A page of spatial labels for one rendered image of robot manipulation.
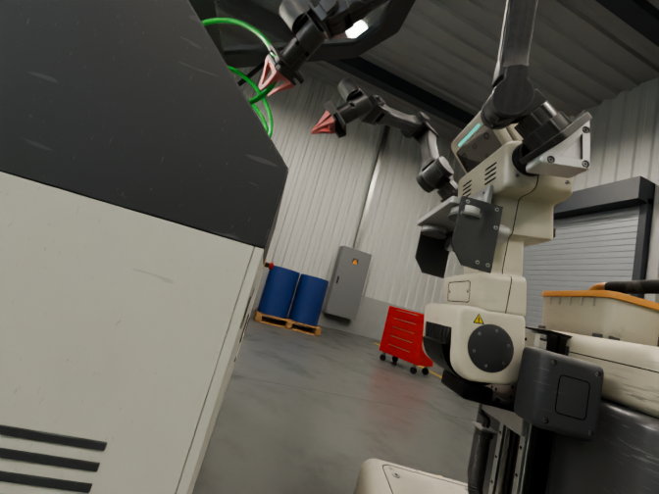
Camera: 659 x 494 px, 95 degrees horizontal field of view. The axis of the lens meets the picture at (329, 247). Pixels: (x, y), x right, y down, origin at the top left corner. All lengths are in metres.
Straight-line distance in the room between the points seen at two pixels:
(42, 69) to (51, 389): 0.52
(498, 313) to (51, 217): 0.88
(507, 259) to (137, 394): 0.82
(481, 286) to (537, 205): 0.27
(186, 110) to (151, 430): 0.55
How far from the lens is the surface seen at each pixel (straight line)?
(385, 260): 8.31
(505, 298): 0.81
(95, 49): 0.75
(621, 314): 0.98
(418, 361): 4.76
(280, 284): 5.58
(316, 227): 7.68
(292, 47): 0.89
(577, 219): 7.82
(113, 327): 0.61
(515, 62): 0.82
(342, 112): 1.03
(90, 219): 0.63
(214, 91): 0.67
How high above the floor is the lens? 0.74
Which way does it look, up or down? 9 degrees up
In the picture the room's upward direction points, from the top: 16 degrees clockwise
